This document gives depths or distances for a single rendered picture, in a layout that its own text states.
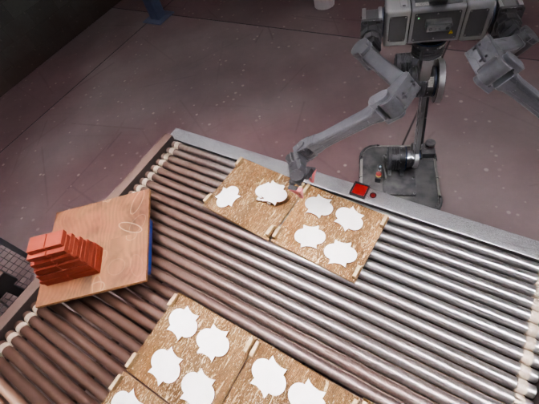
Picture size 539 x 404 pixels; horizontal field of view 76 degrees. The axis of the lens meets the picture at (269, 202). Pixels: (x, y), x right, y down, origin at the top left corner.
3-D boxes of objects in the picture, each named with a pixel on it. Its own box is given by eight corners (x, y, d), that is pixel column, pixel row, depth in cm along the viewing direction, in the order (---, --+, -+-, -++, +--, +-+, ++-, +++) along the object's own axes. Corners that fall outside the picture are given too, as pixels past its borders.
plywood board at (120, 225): (58, 214, 179) (56, 212, 178) (151, 190, 177) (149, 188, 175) (38, 309, 150) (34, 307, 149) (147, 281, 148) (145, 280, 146)
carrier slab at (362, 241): (309, 186, 173) (309, 184, 171) (389, 218, 155) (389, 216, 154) (271, 242, 159) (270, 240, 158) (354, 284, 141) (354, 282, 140)
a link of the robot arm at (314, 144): (405, 105, 116) (387, 85, 111) (406, 118, 113) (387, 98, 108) (311, 153, 147) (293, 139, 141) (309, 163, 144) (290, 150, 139)
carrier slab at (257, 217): (243, 159, 191) (242, 157, 190) (307, 186, 173) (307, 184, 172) (203, 206, 178) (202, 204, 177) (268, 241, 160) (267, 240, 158)
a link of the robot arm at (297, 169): (317, 150, 143) (302, 138, 139) (322, 167, 135) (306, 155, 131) (296, 167, 149) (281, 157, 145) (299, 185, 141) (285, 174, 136)
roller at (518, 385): (129, 199, 196) (125, 195, 192) (532, 385, 116) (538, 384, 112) (123, 206, 194) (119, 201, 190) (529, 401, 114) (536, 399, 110)
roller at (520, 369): (135, 193, 198) (131, 187, 194) (534, 371, 118) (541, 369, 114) (130, 199, 196) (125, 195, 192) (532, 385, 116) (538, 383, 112)
